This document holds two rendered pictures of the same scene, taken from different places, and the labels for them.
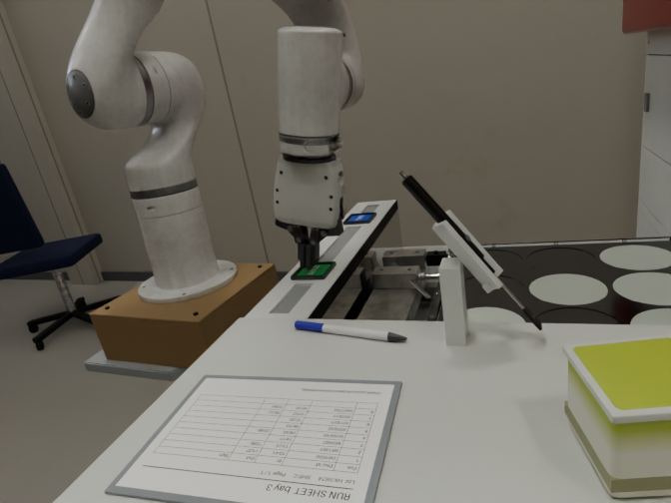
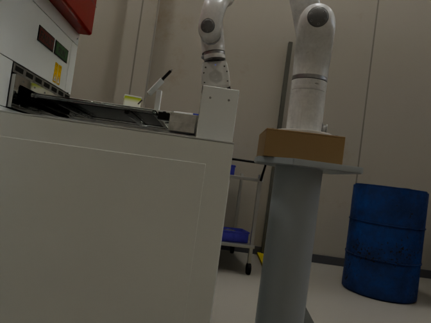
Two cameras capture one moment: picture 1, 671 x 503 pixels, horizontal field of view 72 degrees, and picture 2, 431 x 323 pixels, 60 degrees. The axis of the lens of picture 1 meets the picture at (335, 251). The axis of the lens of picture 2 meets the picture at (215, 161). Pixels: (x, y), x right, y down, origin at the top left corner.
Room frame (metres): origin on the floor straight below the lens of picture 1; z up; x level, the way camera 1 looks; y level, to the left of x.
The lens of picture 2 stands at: (1.90, -0.50, 0.74)
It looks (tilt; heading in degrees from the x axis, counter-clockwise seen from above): 2 degrees up; 155
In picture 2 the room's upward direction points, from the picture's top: 8 degrees clockwise
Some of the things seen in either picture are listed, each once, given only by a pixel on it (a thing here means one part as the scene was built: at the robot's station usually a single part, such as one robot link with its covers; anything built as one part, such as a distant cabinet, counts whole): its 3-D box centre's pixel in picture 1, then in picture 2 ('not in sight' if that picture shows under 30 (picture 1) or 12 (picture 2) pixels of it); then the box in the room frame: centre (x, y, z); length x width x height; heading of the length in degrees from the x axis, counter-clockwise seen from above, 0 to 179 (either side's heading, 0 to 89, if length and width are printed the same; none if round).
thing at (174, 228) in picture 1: (177, 238); (306, 108); (0.86, 0.29, 1.01); 0.19 x 0.19 x 0.18
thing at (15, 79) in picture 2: not in sight; (44, 104); (0.52, -0.52, 0.89); 0.44 x 0.02 x 0.10; 157
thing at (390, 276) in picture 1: (395, 276); not in sight; (0.75, -0.10, 0.89); 0.08 x 0.03 x 0.03; 67
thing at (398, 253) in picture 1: (404, 258); (183, 118); (0.82, -0.13, 0.89); 0.08 x 0.03 x 0.03; 67
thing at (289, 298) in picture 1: (345, 278); (213, 127); (0.79, -0.01, 0.89); 0.55 x 0.09 x 0.14; 157
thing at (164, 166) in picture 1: (162, 122); (313, 44); (0.89, 0.27, 1.22); 0.19 x 0.12 x 0.24; 144
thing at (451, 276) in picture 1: (469, 278); (154, 93); (0.40, -0.12, 1.03); 0.06 x 0.04 x 0.13; 67
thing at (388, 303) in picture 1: (388, 312); (184, 133); (0.67, -0.07, 0.87); 0.36 x 0.08 x 0.03; 157
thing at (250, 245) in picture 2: not in sight; (221, 210); (-1.02, 0.96, 0.44); 0.94 x 0.55 x 0.88; 158
